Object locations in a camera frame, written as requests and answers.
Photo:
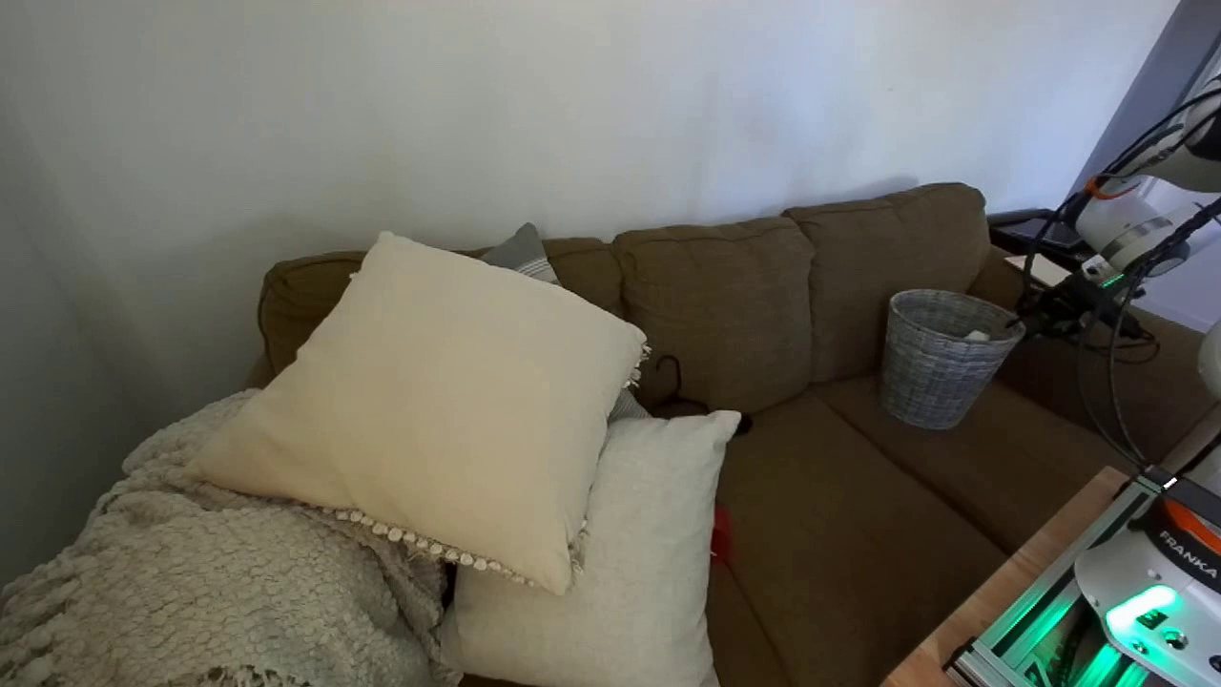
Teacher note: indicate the aluminium frame with green light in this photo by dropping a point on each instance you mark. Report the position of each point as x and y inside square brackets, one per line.
[1034, 631]

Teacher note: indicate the brown sofa seat cushion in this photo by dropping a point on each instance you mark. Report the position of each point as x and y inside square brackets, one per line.
[827, 547]
[1005, 458]

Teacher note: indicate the grey woven wicker basket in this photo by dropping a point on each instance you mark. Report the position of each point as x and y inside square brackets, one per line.
[940, 363]

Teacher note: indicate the small red object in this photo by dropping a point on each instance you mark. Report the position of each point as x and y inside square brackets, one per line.
[724, 535]

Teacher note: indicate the wooden table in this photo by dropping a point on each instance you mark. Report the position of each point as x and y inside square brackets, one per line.
[977, 597]

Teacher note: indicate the dark side table with items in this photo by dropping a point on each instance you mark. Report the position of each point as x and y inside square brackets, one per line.
[1023, 243]

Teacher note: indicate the white cloth in basket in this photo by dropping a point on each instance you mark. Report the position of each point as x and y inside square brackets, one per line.
[977, 337]

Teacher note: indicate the grey knitted blanket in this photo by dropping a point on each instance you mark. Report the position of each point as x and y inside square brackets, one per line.
[194, 573]

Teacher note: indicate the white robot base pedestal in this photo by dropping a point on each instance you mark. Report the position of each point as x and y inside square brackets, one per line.
[1158, 597]

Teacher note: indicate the cream pillow with pompom trim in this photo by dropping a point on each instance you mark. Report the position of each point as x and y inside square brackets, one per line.
[446, 396]

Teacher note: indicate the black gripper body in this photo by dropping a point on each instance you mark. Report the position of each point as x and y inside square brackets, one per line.
[1090, 304]

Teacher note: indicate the white fuzzy pillow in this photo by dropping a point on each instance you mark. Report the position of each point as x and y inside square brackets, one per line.
[634, 547]

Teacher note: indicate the brown fabric sofa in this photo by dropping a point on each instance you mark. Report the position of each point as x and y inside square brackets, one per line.
[765, 329]

